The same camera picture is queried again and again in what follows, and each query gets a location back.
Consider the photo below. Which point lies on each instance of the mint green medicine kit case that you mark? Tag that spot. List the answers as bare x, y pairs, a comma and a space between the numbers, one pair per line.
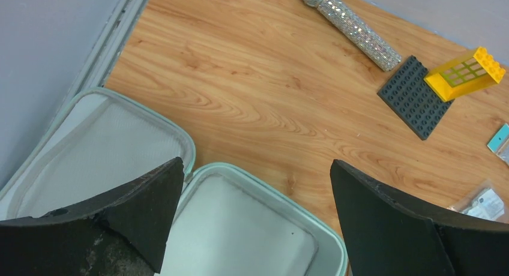
227, 222

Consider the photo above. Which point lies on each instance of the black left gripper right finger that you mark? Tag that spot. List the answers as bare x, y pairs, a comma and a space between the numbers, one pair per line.
390, 232

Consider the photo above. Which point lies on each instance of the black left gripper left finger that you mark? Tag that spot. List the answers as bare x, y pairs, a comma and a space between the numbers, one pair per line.
122, 231

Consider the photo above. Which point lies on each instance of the clear bag of pads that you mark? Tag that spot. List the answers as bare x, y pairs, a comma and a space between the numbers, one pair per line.
483, 202

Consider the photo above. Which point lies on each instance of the teal header plastic packet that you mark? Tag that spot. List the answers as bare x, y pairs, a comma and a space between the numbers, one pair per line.
498, 144

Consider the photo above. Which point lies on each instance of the glitter silver microphone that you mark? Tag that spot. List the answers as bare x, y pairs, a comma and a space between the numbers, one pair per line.
358, 32

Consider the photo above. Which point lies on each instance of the dark grey brick baseplate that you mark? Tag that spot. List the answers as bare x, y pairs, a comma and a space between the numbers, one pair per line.
412, 100

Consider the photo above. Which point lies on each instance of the yellow toy window brick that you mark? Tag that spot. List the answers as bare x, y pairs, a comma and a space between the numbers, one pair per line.
472, 71

